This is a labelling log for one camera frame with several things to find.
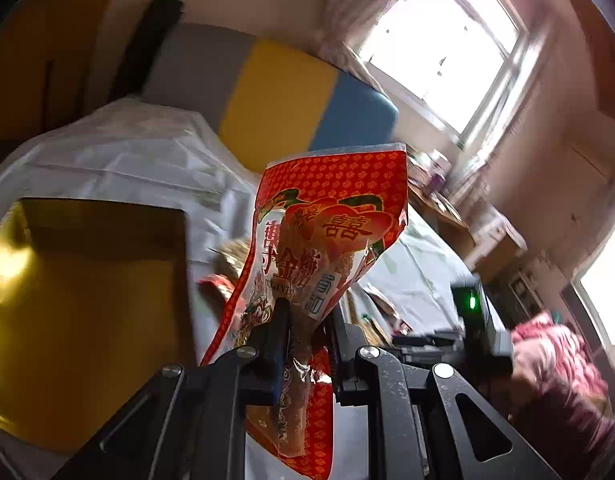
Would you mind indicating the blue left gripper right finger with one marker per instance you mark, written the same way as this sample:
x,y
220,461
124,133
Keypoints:
x,y
342,347

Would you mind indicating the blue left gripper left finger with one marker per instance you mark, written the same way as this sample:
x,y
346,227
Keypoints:
x,y
279,335

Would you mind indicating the large red dragon snack bag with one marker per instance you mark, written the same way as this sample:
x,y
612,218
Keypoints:
x,y
320,222

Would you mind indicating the red snack bar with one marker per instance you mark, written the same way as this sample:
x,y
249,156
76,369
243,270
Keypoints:
x,y
216,288

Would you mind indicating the rice cracker block pack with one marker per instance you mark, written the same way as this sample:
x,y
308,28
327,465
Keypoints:
x,y
230,258

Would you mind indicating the wooden side shelf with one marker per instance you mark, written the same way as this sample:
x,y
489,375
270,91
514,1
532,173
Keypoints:
x,y
481,235

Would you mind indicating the gold tin box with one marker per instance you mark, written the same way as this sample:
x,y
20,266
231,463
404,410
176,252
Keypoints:
x,y
94,299

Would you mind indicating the grey yellow blue chair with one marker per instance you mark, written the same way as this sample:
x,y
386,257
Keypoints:
x,y
265,100

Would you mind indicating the white green-print tablecloth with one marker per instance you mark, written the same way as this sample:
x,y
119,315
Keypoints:
x,y
137,153

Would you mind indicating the black rolled mat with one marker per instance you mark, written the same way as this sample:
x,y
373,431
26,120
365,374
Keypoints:
x,y
140,53

